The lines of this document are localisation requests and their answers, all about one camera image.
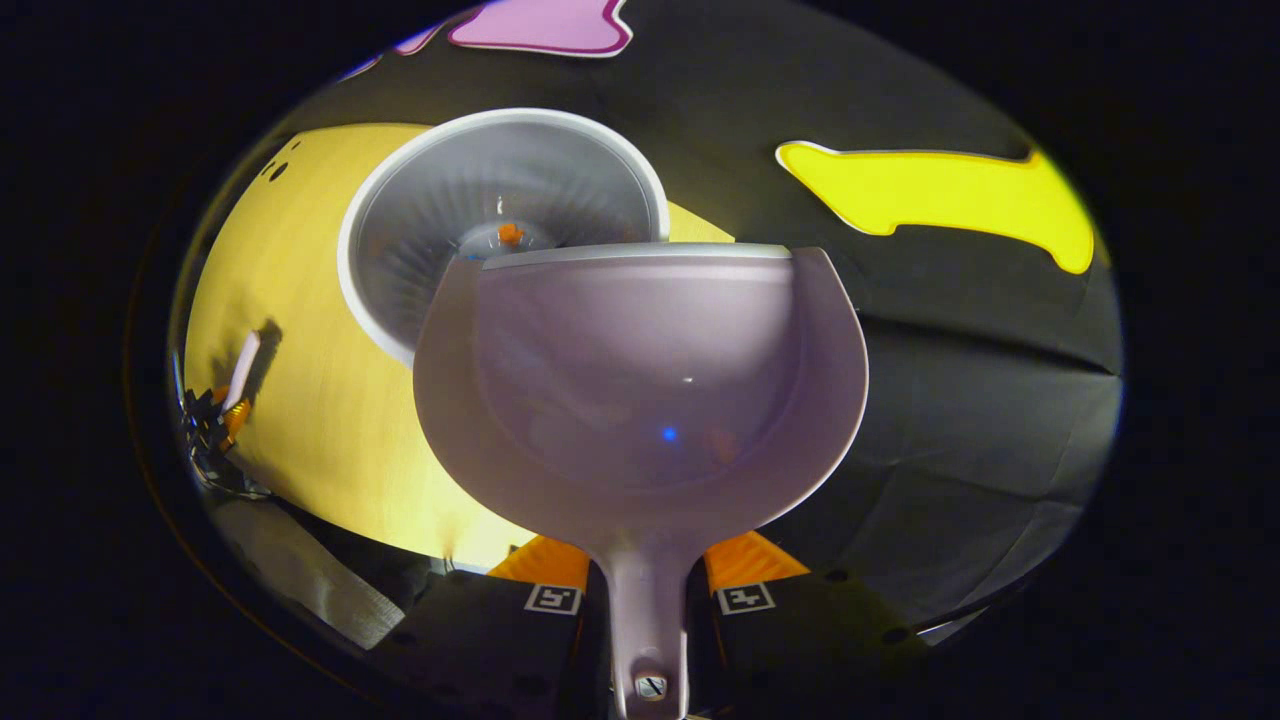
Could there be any black backdrop cloth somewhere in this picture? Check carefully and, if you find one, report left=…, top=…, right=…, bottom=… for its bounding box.
left=200, top=0, right=1126, bottom=641

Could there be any small pink broom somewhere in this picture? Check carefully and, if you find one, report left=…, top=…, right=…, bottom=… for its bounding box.
left=222, top=330, right=261, bottom=413

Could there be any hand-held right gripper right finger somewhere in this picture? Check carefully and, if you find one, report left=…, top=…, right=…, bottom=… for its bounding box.
left=688, top=530, right=941, bottom=713

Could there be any white ribbed garbage bin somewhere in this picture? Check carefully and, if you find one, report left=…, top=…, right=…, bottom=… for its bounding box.
left=337, top=108, right=671, bottom=369

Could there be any small pink dustpan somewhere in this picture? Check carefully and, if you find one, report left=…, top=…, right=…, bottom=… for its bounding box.
left=413, top=242, right=869, bottom=720

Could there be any wooden desktop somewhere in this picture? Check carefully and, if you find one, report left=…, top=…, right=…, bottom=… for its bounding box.
left=185, top=123, right=736, bottom=571

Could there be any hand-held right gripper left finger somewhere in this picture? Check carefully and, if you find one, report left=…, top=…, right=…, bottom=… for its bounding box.
left=380, top=535, right=603, bottom=720

